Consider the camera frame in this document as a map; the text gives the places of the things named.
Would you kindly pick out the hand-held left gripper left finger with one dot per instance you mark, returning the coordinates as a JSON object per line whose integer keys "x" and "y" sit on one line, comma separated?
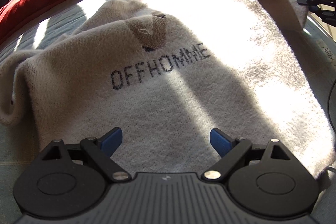
{"x": 111, "y": 141}

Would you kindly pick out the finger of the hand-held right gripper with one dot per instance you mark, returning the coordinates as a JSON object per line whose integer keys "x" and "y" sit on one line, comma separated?
{"x": 308, "y": 1}
{"x": 325, "y": 12}

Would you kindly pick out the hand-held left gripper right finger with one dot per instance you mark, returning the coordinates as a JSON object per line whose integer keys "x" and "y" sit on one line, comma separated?
{"x": 220, "y": 142}

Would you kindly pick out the beige knit sweater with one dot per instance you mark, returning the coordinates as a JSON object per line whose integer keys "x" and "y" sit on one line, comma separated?
{"x": 183, "y": 82}

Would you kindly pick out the green plaid bed blanket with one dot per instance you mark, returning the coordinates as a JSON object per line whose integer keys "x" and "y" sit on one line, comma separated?
{"x": 60, "y": 19}

